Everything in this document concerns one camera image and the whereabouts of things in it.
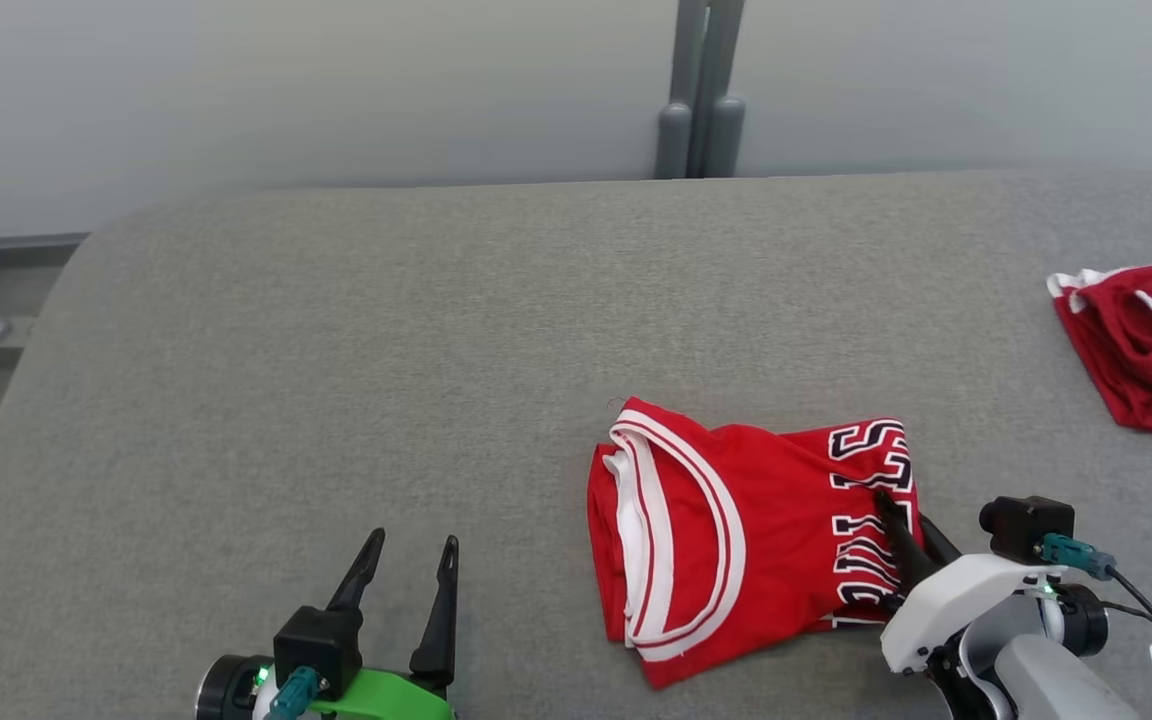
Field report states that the grey metal wall rail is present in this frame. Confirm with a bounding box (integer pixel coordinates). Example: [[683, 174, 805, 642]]
[[0, 212, 90, 313]]

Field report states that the left cable with teal connector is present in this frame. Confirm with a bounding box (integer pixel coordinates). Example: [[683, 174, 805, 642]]
[[264, 666, 329, 720]]

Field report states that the right cable with teal connector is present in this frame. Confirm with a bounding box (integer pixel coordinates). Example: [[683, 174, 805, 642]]
[[1034, 534, 1152, 693]]

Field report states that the grey double partition post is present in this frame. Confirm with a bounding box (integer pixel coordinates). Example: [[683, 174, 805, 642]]
[[653, 0, 748, 182]]

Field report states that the red basketball jersey white trim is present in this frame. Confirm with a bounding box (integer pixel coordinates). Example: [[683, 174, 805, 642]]
[[586, 395, 923, 692]]

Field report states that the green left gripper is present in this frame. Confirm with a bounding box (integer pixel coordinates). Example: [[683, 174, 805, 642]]
[[308, 527, 461, 720]]

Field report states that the cable with teal connector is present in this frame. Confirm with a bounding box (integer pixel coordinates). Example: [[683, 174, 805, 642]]
[[1034, 534, 1152, 693], [264, 666, 329, 720]]

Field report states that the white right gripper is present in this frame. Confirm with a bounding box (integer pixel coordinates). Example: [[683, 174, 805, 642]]
[[872, 489, 1069, 678]]

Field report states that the red shorts white stripe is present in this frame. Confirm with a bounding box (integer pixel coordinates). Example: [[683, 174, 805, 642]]
[[1045, 259, 1152, 437]]

